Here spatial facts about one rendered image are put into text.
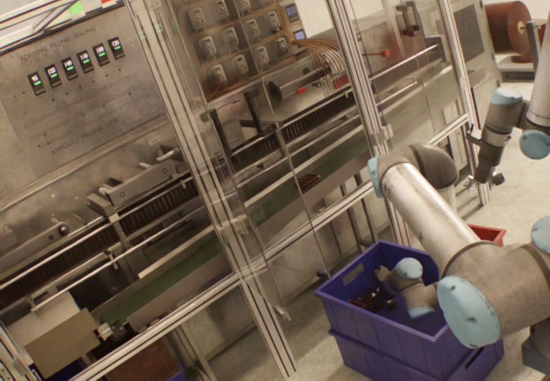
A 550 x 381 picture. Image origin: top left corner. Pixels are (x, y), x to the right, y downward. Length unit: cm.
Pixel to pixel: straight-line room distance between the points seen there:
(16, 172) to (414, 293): 163
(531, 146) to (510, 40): 246
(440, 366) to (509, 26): 264
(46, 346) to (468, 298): 145
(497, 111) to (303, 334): 151
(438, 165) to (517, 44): 252
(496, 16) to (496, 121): 236
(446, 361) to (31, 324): 148
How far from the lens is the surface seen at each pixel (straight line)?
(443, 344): 177
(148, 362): 210
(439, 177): 152
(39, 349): 194
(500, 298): 96
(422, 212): 122
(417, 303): 185
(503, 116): 157
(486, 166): 166
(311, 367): 240
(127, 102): 236
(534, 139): 142
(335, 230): 274
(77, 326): 194
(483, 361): 206
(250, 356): 260
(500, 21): 386
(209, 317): 243
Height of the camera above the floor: 158
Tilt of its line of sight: 21 degrees down
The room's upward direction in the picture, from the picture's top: 19 degrees counter-clockwise
